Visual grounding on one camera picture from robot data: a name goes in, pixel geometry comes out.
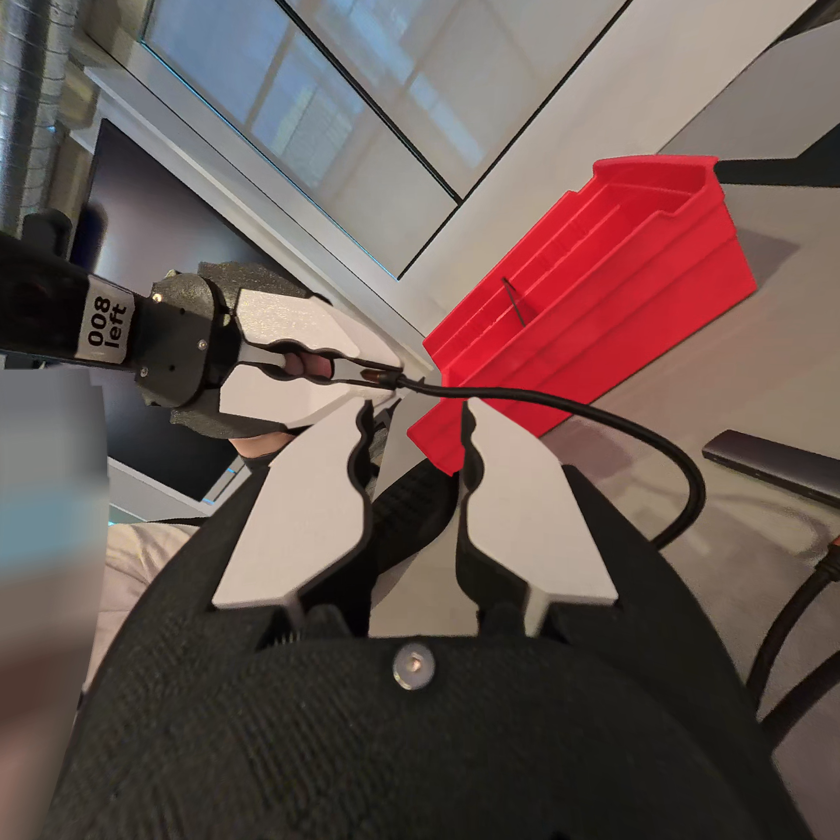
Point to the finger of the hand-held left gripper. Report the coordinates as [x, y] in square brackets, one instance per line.
[295, 318]
[275, 400]

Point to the grey usb hub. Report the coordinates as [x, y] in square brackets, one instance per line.
[787, 469]

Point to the silver ventilation duct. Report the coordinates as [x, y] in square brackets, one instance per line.
[33, 98]

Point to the red plastic bin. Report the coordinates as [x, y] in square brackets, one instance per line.
[623, 295]

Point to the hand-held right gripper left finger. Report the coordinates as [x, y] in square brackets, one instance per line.
[302, 525]

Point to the person's pale shirt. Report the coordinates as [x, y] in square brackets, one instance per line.
[144, 564]

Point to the window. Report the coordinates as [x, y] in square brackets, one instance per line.
[328, 131]

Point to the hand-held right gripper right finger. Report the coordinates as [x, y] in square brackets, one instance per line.
[531, 518]

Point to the dark wall screen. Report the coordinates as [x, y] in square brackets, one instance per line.
[144, 216]

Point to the person's left hand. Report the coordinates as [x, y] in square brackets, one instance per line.
[256, 446]

